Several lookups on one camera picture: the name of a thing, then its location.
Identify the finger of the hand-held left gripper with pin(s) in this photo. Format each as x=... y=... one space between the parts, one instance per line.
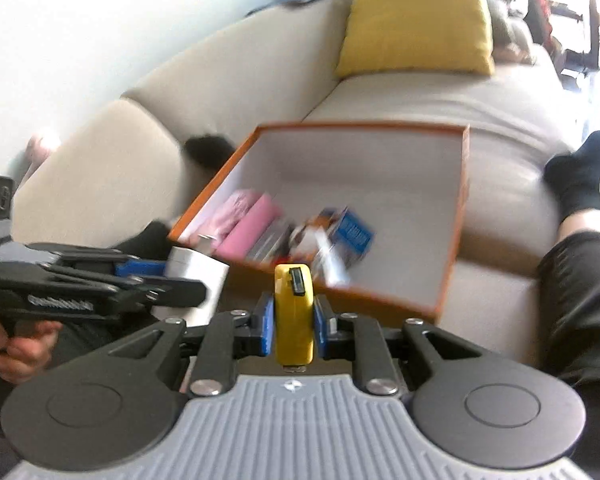
x=105 y=292
x=135 y=266

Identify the white tube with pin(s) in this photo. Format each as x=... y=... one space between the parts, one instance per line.
x=332 y=262

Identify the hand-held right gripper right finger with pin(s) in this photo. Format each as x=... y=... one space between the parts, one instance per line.
x=321 y=327

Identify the white and orange packet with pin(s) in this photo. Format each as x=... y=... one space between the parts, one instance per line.
x=310 y=232

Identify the black metal rack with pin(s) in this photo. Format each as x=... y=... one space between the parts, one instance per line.
x=592 y=20

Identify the pink satin pouch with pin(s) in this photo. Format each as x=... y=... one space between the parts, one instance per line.
x=230 y=210

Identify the person's left hand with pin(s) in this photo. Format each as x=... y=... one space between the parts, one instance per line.
x=27 y=355

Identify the blue and white packet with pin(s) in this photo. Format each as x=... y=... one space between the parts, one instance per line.
x=352 y=232

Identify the pale pink object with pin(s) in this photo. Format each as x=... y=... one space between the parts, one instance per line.
x=42 y=142

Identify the person's leg with black sock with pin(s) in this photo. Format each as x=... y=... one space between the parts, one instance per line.
x=580 y=180

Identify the orange-edged cardboard box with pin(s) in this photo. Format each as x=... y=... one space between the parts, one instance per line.
x=405 y=200

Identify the dark grey flat case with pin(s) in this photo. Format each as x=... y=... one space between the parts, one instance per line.
x=270 y=242

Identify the beige sofa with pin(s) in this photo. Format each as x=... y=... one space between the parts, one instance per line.
x=260 y=75

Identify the dark cloth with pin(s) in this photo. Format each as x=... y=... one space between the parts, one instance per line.
x=145 y=242

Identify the white cylindrical container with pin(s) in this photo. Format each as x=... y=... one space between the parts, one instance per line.
x=195 y=272

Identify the grey patterned cushion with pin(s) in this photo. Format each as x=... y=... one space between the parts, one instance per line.
x=510 y=35

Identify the yellow cushion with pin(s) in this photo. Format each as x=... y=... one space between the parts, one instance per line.
x=420 y=20

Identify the black fuzzy object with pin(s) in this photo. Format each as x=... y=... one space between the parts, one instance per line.
x=210 y=151

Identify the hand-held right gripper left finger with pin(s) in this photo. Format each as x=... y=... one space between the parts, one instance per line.
x=264 y=327

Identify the yellow tape measure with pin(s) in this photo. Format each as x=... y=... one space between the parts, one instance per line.
x=295 y=320

